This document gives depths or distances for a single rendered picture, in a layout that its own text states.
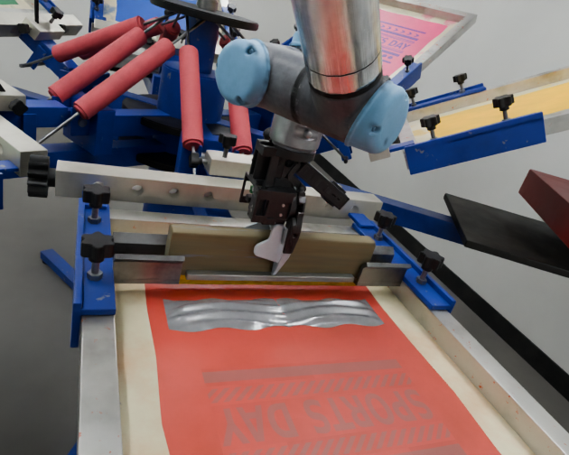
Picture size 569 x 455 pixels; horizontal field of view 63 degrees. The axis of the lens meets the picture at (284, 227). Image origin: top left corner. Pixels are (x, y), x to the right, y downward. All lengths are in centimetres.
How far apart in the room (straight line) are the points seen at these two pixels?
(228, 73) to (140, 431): 40
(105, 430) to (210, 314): 26
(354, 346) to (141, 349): 31
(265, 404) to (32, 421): 131
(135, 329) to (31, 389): 128
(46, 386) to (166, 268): 128
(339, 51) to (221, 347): 42
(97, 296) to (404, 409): 43
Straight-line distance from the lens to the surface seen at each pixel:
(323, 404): 63
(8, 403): 190
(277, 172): 69
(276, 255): 74
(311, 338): 72
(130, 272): 71
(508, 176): 307
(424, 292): 87
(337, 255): 81
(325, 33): 43
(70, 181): 91
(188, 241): 71
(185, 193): 93
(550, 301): 286
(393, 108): 49
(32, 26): 168
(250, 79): 54
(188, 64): 127
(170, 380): 61
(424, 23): 244
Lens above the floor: 138
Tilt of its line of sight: 25 degrees down
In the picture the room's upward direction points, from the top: 16 degrees clockwise
